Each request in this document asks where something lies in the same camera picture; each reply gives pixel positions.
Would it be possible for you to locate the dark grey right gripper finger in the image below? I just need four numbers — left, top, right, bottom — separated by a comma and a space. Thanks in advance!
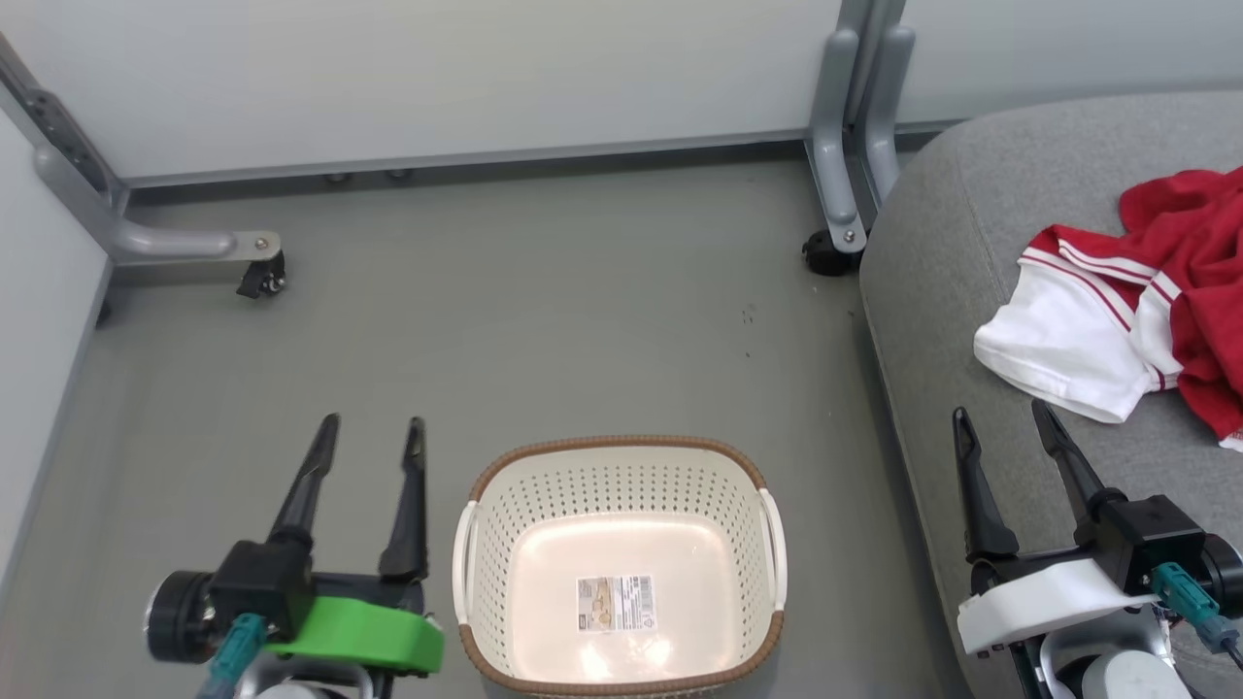
1031, 399, 1127, 546
953, 406, 1021, 563

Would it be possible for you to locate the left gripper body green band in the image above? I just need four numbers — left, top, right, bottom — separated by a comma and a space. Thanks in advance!
266, 573, 447, 677

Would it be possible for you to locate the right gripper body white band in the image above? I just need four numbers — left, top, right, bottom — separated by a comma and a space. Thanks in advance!
957, 547, 1162, 657

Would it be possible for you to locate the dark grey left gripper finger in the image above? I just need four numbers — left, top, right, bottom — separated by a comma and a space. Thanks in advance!
378, 416, 429, 584
267, 413, 342, 546

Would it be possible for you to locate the red jacket with white hem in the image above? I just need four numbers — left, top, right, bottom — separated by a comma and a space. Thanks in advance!
973, 166, 1243, 425

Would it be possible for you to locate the red sports jersey with print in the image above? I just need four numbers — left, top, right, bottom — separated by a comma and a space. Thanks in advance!
1172, 282, 1243, 453

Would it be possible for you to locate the cream perforated plastic laundry basket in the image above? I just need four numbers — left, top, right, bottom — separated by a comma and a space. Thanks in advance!
452, 434, 789, 698

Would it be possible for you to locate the black caster wheel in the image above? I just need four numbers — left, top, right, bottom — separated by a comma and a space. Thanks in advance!
801, 230, 861, 279
236, 250, 288, 301

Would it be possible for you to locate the paper label sticker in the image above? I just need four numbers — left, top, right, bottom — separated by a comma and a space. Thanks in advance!
575, 574, 659, 635

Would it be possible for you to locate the grey fabric sofa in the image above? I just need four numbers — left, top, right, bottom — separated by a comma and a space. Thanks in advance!
858, 91, 1243, 699

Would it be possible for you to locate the grey metal partition stand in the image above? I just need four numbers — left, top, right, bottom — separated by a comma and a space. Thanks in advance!
0, 34, 284, 271
803, 0, 917, 256

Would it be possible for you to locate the teal plug left camera cable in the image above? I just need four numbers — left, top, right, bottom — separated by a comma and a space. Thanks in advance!
197, 613, 269, 699

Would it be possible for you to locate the teal plug camera cable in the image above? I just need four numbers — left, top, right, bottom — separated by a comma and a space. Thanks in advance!
1150, 562, 1243, 673
197, 613, 269, 699

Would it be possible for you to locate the teal plug right camera cable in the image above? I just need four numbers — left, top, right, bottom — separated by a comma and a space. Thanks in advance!
1150, 562, 1243, 673

